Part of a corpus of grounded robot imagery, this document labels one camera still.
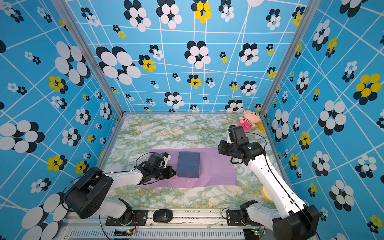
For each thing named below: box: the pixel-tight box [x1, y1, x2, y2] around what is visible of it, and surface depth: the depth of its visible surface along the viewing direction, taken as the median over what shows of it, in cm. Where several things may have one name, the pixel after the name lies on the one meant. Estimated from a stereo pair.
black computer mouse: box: [152, 209, 173, 223], surface depth 74 cm
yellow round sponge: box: [261, 186, 274, 203], surface depth 80 cm
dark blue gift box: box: [176, 152, 201, 178], surface depth 88 cm
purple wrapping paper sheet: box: [142, 148, 238, 188], surface depth 89 cm
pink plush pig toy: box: [238, 110, 260, 131], surface depth 110 cm
